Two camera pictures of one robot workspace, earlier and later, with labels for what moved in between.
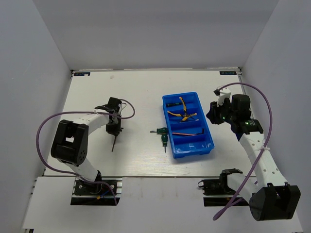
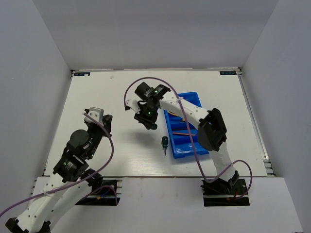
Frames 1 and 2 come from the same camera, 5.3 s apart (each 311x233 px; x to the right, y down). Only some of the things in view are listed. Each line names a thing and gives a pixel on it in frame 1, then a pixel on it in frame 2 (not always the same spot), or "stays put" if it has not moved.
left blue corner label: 81,74 stays put
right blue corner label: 228,73 stays put
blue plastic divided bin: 188,130 stays put
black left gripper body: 114,127 to 97,133
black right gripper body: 222,113 to 147,114
